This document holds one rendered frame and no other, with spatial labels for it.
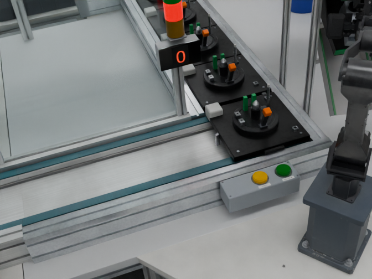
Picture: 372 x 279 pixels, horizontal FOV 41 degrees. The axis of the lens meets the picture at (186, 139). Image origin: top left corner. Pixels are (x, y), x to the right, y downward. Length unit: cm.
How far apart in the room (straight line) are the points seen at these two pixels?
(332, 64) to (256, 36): 67
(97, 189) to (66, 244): 19
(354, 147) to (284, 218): 38
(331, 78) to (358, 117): 54
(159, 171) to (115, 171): 13
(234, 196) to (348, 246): 31
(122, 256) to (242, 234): 33
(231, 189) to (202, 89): 46
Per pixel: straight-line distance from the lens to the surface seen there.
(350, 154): 115
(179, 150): 155
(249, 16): 235
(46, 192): 152
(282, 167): 140
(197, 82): 173
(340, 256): 132
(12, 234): 139
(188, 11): 214
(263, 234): 139
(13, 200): 153
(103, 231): 138
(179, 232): 140
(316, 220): 126
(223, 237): 138
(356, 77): 95
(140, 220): 139
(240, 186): 137
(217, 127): 154
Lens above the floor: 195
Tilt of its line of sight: 41 degrees down
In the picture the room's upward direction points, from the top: 6 degrees counter-clockwise
